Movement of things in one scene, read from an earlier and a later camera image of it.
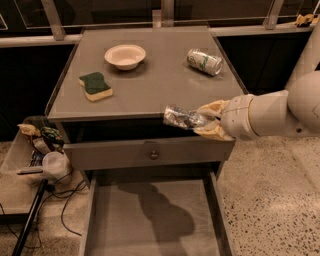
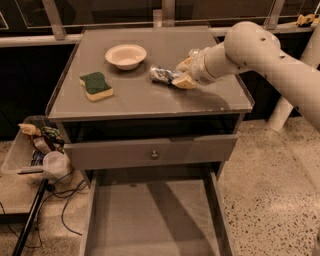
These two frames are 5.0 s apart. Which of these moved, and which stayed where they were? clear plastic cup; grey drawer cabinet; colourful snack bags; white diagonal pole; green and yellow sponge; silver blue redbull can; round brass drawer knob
Moved: silver blue redbull can
Stayed: white diagonal pole; green and yellow sponge; round brass drawer knob; colourful snack bags; clear plastic cup; grey drawer cabinet
